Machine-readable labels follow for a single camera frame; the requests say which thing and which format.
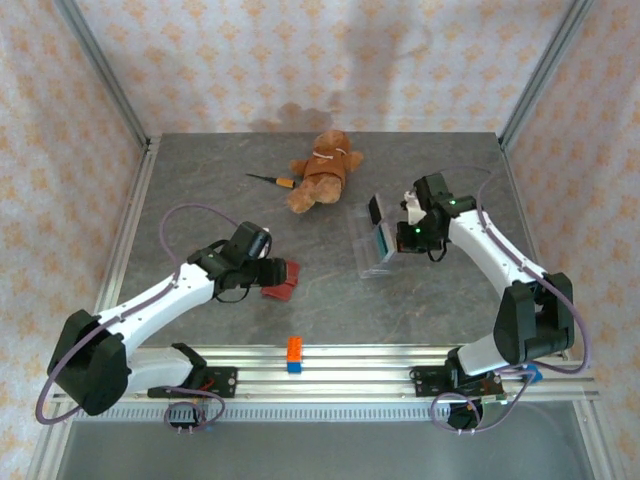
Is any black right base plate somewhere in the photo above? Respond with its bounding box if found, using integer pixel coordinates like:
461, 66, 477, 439
409, 364, 504, 400

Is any slotted cable duct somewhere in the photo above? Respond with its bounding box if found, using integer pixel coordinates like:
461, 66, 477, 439
69, 402, 584, 422

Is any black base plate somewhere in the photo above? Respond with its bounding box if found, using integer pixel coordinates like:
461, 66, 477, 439
147, 366, 239, 400
409, 364, 504, 400

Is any teal card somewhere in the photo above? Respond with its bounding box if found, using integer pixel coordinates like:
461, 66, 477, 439
377, 223, 400, 264

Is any aluminium frame post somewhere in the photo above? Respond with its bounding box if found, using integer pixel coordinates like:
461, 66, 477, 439
498, 0, 597, 151
53, 0, 152, 151

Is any red card holder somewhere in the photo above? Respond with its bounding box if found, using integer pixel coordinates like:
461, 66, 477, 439
260, 259, 302, 302

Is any thin black right gripper cable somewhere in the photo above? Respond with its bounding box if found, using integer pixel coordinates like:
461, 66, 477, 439
424, 239, 449, 264

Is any orange handled screwdriver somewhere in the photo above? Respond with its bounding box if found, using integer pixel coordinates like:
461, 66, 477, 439
245, 172, 297, 190

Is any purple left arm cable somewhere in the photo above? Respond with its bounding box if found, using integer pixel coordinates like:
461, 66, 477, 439
34, 202, 251, 435

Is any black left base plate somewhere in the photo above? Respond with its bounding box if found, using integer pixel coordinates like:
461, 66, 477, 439
147, 366, 239, 400

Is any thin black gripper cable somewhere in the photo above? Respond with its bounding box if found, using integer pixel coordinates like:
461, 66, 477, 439
424, 239, 449, 264
213, 285, 251, 305

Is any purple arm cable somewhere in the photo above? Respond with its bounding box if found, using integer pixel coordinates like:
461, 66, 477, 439
34, 202, 251, 435
429, 166, 592, 435

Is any aluminium rail frame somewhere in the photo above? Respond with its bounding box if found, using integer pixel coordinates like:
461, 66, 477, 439
49, 342, 601, 404

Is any small black connector box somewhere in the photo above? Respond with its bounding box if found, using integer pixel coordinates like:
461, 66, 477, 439
167, 402, 207, 434

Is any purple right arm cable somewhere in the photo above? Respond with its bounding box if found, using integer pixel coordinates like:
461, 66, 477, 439
429, 166, 592, 435

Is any brown teddy bear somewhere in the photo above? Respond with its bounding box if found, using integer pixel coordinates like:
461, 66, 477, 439
286, 129, 365, 215

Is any thin black left gripper cable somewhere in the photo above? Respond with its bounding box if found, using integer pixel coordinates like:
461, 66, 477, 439
213, 285, 251, 305

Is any orange blue toy brick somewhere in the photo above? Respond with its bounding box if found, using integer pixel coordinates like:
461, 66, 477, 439
286, 336, 304, 375

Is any aluminium table side rail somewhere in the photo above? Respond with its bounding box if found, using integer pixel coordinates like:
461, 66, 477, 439
92, 135, 162, 314
498, 134, 571, 361

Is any clear acrylic card stand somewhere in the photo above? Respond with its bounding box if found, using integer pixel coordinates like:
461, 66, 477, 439
349, 197, 402, 279

